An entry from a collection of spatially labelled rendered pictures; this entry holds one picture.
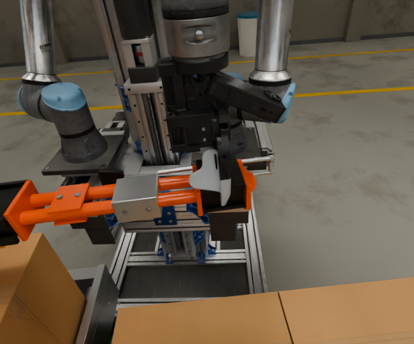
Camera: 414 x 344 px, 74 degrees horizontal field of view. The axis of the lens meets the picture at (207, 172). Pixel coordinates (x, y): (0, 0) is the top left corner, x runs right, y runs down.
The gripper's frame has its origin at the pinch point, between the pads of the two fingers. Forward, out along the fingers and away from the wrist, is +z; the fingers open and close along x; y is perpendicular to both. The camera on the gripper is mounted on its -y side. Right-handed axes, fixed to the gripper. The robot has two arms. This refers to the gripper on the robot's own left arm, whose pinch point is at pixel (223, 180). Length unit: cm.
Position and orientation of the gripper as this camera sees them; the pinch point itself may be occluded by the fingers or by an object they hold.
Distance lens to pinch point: 45.6
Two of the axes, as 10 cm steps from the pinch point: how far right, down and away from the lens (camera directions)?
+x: 1.0, 5.9, -8.0
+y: -9.9, 1.2, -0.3
